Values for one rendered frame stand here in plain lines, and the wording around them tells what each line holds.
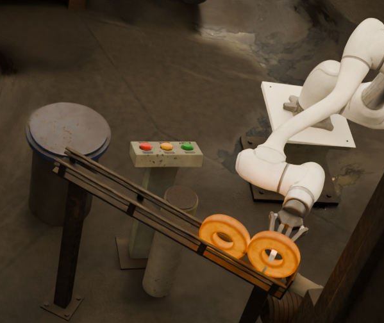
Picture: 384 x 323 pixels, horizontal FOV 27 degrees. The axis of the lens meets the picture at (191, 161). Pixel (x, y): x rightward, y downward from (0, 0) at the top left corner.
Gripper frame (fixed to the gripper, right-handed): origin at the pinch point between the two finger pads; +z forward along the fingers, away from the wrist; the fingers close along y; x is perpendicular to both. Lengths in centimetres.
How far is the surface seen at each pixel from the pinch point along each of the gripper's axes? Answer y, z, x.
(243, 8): 78, -232, -66
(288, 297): -9.6, -6.2, -22.7
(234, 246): 11.5, 1.5, -4.3
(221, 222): 17.4, 1.8, 2.8
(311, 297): -14.2, 19.7, 9.8
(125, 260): 53, -33, -74
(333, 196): -11, -115, -69
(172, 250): 34, -23, -46
